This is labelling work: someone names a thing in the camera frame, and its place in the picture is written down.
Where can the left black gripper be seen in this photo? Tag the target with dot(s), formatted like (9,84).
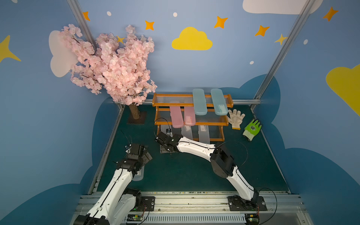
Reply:
(145,156)

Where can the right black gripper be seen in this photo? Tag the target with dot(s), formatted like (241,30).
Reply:
(161,139)

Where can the clear pencil case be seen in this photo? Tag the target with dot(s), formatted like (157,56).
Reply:
(186,131)
(166,130)
(139,175)
(204,134)

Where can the pink pencil case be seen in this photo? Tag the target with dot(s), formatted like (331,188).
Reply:
(176,116)
(189,116)

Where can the blue pencil case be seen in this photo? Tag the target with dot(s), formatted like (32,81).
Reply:
(219,102)
(199,101)

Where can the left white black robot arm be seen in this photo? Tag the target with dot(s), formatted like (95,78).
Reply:
(118,200)

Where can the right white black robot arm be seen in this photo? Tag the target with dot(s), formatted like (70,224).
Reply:
(221,160)

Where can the orange three-tier shelf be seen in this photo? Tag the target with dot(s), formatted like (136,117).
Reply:
(216,123)

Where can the left small circuit board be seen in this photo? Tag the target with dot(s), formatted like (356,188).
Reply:
(134,218)

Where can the small circuit board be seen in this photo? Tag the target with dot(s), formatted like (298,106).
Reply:
(252,219)
(134,218)

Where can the white knit glove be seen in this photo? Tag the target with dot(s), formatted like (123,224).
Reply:
(235,118)

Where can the green white work glove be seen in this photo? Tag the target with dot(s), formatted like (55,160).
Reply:
(252,129)

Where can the pink cherry blossom tree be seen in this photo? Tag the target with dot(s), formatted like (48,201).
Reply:
(119,69)

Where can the right small circuit board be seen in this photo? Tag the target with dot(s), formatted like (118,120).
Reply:
(252,219)

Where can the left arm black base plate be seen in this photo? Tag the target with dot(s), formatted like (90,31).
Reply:
(144,204)

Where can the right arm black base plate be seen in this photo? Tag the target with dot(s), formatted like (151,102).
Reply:
(237,204)

